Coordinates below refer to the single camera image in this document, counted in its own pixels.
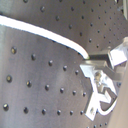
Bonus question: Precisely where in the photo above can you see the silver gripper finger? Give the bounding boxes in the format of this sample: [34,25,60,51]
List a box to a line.
[89,37,128,68]

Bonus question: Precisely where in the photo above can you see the white cable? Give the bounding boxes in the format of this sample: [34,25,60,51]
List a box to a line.
[0,15,90,60]

